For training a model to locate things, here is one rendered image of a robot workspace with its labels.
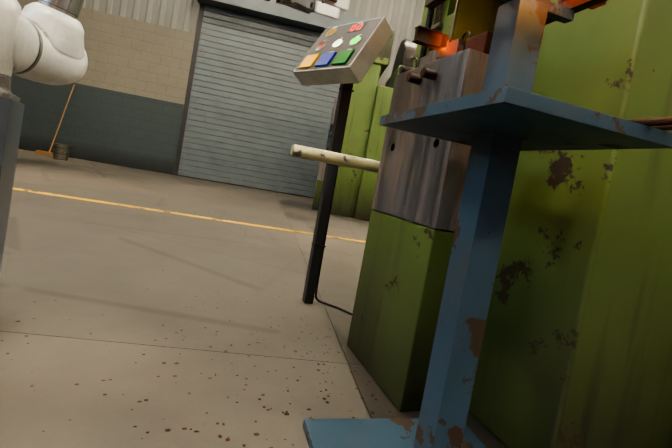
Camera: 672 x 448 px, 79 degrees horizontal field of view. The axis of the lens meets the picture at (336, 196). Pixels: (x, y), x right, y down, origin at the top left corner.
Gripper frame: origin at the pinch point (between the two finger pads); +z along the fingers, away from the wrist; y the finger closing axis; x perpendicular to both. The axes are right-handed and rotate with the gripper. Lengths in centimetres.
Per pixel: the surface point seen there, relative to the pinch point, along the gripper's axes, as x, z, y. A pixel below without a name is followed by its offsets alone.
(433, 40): -0.5, 31.0, 0.7
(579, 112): -31, 17, 67
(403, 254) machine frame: -62, 29, 10
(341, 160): -38, 22, -35
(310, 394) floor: -100, 8, 13
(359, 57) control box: 1.0, 23.6, -38.4
